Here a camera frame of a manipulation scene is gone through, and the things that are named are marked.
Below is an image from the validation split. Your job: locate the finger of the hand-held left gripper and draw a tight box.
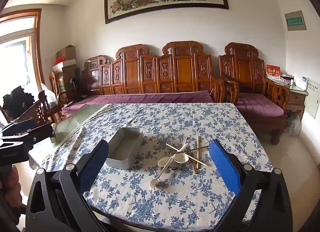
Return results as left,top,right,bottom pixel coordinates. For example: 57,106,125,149
0,124,54,146
0,119,36,135

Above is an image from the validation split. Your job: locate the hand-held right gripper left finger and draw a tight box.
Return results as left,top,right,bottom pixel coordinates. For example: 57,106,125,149
25,139,110,232

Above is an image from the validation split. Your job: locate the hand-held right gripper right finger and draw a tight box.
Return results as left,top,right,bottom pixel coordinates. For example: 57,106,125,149
209,140,293,232

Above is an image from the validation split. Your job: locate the rectangular metal tray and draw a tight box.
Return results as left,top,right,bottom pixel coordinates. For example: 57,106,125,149
105,127,144,170

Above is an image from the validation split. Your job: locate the dark brown chopstick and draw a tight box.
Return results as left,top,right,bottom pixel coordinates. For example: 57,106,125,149
178,146,210,153

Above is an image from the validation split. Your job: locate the light wooden chopstick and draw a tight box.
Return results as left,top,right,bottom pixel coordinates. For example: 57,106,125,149
166,143,208,167
196,135,200,173

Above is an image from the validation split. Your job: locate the cream plastic spoon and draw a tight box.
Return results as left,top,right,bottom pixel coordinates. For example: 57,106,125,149
172,152,191,164
157,156,173,168

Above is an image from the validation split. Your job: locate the cream plastic fork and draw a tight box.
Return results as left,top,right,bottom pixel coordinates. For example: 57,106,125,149
149,157,174,190

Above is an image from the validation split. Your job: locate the person's left forearm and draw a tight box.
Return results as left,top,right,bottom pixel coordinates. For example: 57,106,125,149
0,164,27,225

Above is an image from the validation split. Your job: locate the carved wooden chair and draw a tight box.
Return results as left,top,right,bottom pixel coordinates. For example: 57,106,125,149
14,90,63,126

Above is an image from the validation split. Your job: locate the black cloth bundle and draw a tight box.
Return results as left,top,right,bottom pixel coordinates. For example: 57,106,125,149
2,86,32,120

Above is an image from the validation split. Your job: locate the purple armchair cushion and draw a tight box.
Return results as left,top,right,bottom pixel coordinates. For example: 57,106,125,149
236,93,285,117

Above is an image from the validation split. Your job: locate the blue floral tablecloth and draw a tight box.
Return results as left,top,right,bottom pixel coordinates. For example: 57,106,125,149
41,103,274,225

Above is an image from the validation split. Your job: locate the white box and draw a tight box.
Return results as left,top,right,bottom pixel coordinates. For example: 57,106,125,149
52,59,77,69

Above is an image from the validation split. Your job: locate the grey plastic bag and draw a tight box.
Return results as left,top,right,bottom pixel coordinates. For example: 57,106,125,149
286,112,302,136

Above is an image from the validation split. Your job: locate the long purple sofa cushion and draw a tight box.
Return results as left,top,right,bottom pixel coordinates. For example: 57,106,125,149
61,90,215,115

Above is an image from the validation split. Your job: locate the brown cardboard box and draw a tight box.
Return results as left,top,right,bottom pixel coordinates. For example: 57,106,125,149
56,45,77,61

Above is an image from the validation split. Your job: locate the carved wooden armchair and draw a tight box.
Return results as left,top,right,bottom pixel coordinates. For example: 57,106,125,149
218,42,290,145

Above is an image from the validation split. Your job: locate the long carved wooden sofa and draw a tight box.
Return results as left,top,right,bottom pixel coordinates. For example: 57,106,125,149
81,41,239,105

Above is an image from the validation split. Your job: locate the wooden side table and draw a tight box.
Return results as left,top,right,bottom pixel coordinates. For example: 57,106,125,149
266,77,308,120

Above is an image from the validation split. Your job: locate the white desk device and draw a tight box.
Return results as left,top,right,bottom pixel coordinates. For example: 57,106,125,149
295,76,307,90

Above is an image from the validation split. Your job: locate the wooden door frame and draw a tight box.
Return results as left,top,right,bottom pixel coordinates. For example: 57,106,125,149
0,9,43,93

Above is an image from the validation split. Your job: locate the white wall cabinet door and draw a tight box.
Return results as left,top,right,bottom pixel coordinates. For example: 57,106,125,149
306,77,320,119

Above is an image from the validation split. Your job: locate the grey wall panel box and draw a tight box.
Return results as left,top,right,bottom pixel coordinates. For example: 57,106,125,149
284,10,307,31

